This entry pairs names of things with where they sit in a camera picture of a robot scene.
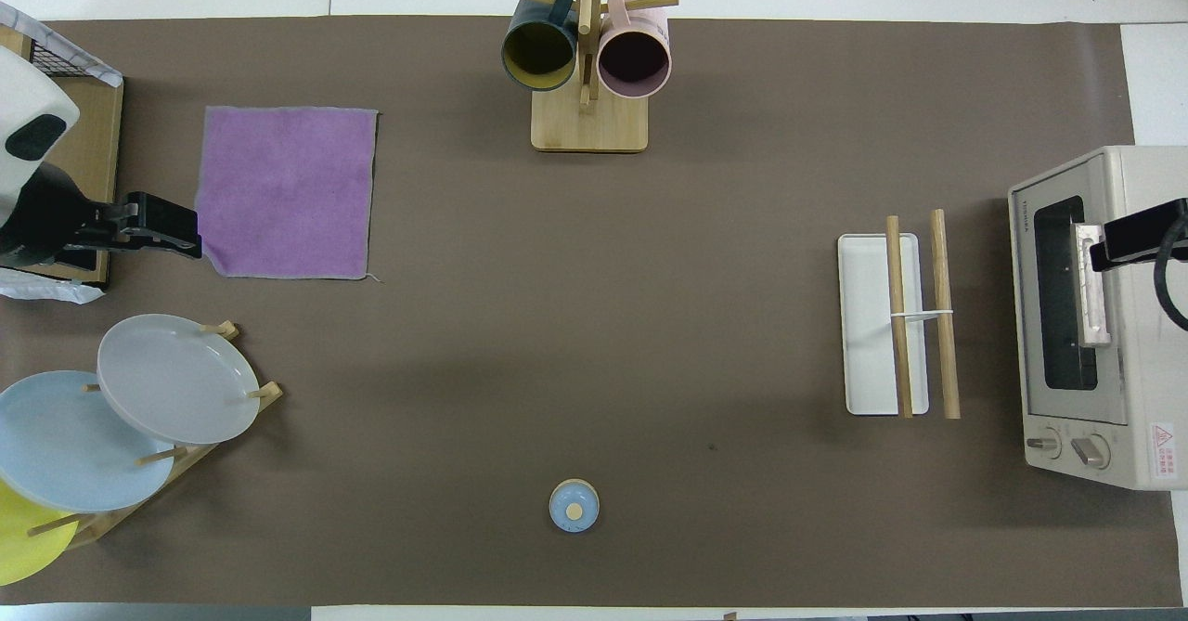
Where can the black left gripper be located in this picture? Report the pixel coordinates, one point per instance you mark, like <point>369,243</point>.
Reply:
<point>46,222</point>

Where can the purple grey-backed towel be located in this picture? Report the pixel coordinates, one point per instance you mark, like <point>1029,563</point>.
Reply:
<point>283,194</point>

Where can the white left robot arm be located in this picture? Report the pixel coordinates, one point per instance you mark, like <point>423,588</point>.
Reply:
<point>28,83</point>

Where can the wooden plate rack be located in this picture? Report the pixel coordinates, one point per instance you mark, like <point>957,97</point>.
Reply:
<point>186,461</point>

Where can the white towel rack wooden rods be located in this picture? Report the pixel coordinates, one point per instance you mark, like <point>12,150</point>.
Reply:
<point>872,342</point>

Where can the beige toaster oven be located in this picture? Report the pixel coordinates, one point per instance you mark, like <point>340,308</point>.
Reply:
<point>1142,370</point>

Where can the grey plate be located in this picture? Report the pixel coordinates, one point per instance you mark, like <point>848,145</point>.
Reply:
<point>176,380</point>

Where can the light blue plate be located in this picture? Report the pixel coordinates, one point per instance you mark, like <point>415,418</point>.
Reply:
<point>65,454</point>

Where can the yellow plate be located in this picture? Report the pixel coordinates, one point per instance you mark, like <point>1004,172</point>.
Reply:
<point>23,537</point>

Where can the dark teal mug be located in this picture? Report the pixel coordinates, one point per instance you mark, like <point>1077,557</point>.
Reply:
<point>538,55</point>

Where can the wooden mug tree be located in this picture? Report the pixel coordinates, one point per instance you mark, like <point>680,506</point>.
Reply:
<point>589,124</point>

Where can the brown table mat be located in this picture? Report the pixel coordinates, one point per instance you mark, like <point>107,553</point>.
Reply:
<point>594,324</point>

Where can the pink mug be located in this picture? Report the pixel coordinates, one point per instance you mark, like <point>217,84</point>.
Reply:
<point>634,59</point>

